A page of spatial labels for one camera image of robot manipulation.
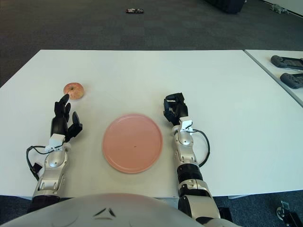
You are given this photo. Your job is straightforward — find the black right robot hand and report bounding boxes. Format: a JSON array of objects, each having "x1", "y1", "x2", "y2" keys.
[{"x1": 163, "y1": 92, "x2": 190, "y2": 126}]

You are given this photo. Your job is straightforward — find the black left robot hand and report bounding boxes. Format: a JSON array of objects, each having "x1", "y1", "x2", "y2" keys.
[{"x1": 51, "y1": 94, "x2": 83, "y2": 144}]

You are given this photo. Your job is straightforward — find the red yellow apple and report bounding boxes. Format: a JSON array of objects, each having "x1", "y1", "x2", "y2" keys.
[{"x1": 63, "y1": 82, "x2": 85, "y2": 101}]

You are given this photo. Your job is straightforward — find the pink round plate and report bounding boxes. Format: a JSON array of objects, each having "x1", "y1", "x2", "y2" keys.
[{"x1": 102, "y1": 113, "x2": 164, "y2": 175}]

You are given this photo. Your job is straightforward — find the white left wrist connector block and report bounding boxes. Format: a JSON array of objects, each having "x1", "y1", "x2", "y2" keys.
[{"x1": 45, "y1": 133, "x2": 66, "y2": 152}]

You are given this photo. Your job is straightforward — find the white wrist connector block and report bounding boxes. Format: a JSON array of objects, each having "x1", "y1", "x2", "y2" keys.
[
  {"x1": 45, "y1": 133, "x2": 66, "y2": 152},
  {"x1": 179, "y1": 117, "x2": 194, "y2": 132}
]

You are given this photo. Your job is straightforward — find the white right wrist connector block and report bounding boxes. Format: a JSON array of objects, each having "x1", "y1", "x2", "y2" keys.
[{"x1": 179, "y1": 117, "x2": 194, "y2": 132}]

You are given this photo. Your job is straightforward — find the silver robot torso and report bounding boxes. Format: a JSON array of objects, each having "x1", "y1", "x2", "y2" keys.
[{"x1": 0, "y1": 192, "x2": 202, "y2": 227}]

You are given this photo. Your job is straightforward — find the black bag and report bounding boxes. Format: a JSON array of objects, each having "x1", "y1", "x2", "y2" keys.
[{"x1": 208, "y1": 0, "x2": 244, "y2": 14}]

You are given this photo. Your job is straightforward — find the dark grey game controller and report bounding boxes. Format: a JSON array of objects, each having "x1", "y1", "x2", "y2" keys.
[
  {"x1": 280, "y1": 72, "x2": 303, "y2": 89},
  {"x1": 270, "y1": 55, "x2": 303, "y2": 70}
]

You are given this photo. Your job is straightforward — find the grey toy robot dog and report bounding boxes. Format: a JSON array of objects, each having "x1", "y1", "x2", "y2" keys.
[{"x1": 269, "y1": 3, "x2": 289, "y2": 15}]

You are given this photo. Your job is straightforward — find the black caster wheel stand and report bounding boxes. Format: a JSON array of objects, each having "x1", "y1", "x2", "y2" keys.
[{"x1": 276, "y1": 200, "x2": 303, "y2": 227}]

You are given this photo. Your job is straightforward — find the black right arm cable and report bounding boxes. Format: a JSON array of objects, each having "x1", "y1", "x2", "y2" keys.
[{"x1": 189, "y1": 129, "x2": 211, "y2": 167}]

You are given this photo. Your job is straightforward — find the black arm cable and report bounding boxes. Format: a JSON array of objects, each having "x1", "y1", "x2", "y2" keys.
[
  {"x1": 189, "y1": 129, "x2": 211, "y2": 167},
  {"x1": 26, "y1": 145, "x2": 52, "y2": 182}
]

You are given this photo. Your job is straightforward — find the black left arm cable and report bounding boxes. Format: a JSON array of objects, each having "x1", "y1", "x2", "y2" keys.
[{"x1": 26, "y1": 145, "x2": 52, "y2": 182}]

